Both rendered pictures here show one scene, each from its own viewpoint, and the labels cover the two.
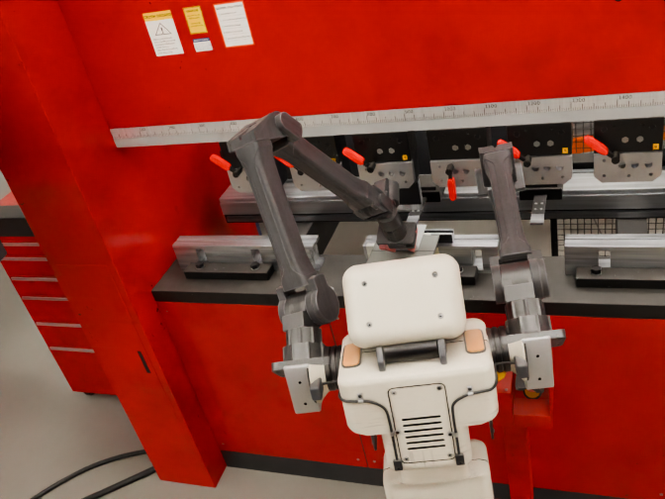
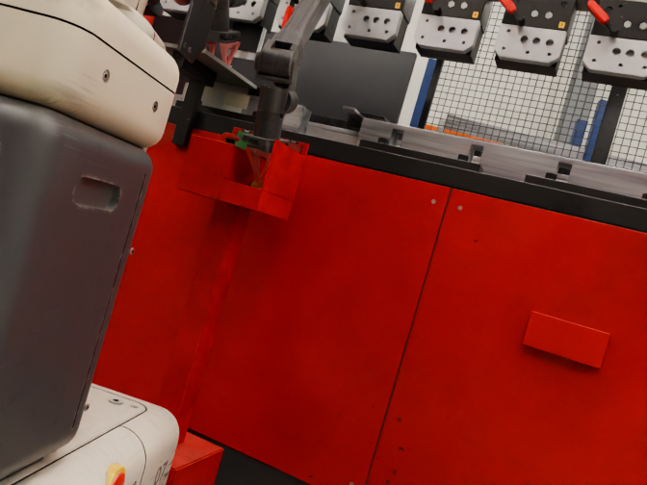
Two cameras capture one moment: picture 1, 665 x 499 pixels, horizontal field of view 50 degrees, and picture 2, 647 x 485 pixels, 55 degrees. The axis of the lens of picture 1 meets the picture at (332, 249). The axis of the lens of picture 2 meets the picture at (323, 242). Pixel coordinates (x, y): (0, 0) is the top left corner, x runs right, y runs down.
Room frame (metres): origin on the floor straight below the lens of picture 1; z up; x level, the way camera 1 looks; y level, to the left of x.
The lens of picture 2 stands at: (-0.06, -0.52, 0.64)
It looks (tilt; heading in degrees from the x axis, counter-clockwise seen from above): 0 degrees down; 357
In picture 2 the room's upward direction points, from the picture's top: 16 degrees clockwise
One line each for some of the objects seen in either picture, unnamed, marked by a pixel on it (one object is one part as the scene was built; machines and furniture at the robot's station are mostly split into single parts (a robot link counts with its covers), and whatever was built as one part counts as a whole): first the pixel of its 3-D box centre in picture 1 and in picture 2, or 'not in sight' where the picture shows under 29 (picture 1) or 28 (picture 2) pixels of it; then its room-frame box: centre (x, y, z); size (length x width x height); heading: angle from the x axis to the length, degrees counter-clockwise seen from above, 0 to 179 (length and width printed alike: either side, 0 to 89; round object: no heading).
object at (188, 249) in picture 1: (246, 252); not in sight; (1.96, 0.27, 0.92); 0.50 x 0.06 x 0.10; 65
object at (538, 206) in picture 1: (539, 196); (364, 118); (1.72, -0.62, 1.01); 0.26 x 0.12 x 0.05; 155
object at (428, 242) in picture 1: (398, 262); (204, 65); (1.59, -0.17, 1.00); 0.26 x 0.18 x 0.01; 155
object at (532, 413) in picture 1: (511, 378); (245, 165); (1.31, -0.37, 0.75); 0.20 x 0.16 x 0.18; 67
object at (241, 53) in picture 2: (403, 195); (245, 41); (1.72, -0.23, 1.12); 0.10 x 0.02 x 0.10; 65
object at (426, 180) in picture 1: (419, 199); not in sight; (1.87, -0.29, 1.01); 0.26 x 0.12 x 0.05; 155
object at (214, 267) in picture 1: (229, 270); not in sight; (1.92, 0.34, 0.89); 0.30 x 0.05 x 0.03; 65
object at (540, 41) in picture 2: not in sight; (534, 33); (1.39, -0.93, 1.25); 0.15 x 0.09 x 0.17; 65
